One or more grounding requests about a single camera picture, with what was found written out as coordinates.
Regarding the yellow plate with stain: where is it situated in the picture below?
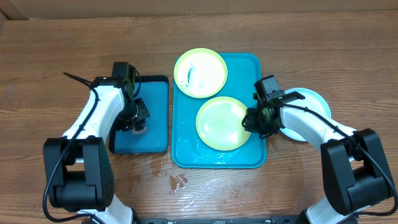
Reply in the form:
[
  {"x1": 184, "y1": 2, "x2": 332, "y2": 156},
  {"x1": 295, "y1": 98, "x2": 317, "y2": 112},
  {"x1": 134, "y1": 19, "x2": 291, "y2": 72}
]
[{"x1": 195, "y1": 96, "x2": 251, "y2": 151}]

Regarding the yellow plate at back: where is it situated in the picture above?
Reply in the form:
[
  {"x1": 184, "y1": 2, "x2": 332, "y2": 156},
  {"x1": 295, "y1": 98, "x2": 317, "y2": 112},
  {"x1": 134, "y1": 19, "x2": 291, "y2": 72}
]
[{"x1": 174, "y1": 48, "x2": 228, "y2": 98}]

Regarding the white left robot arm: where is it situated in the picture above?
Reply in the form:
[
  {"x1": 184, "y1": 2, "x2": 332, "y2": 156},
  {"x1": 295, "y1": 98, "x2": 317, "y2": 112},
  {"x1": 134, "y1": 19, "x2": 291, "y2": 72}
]
[{"x1": 42, "y1": 75, "x2": 149, "y2": 223}]

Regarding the green scrubbing sponge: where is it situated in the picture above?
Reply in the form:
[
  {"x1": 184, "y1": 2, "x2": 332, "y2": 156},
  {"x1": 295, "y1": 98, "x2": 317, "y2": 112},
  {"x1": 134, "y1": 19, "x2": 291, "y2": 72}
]
[{"x1": 132, "y1": 125, "x2": 147, "y2": 134}]

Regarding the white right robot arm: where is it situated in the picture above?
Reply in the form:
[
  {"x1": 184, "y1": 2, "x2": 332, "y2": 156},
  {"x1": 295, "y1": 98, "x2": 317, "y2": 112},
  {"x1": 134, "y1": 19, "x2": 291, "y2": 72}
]
[{"x1": 242, "y1": 91, "x2": 397, "y2": 223}]

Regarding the small black water tray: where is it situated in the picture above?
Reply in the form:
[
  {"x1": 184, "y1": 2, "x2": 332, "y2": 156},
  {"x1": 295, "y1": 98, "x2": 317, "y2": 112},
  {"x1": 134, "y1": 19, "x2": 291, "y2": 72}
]
[{"x1": 109, "y1": 75, "x2": 169, "y2": 154}]

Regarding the light blue plate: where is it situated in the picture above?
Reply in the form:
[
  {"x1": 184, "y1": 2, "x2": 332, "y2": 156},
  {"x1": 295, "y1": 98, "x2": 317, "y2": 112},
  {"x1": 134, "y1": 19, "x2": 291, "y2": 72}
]
[{"x1": 280, "y1": 88, "x2": 331, "y2": 142}]

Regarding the large teal serving tray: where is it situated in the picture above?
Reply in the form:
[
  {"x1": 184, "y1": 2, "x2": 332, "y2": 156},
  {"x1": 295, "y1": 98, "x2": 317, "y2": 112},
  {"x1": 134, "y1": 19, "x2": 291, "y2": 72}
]
[{"x1": 171, "y1": 53, "x2": 267, "y2": 169}]

